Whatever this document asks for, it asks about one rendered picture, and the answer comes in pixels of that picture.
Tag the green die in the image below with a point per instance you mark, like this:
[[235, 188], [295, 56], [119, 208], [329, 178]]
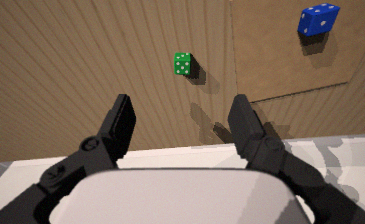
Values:
[[182, 63]]

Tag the brown flat mat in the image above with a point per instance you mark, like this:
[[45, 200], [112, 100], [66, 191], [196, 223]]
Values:
[[273, 59]]

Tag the blue die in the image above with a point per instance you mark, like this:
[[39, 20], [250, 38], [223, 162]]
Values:
[[317, 19]]

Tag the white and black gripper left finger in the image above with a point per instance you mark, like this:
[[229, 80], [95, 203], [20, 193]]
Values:
[[35, 204]]

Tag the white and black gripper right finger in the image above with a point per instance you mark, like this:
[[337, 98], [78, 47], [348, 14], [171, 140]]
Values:
[[328, 204]]

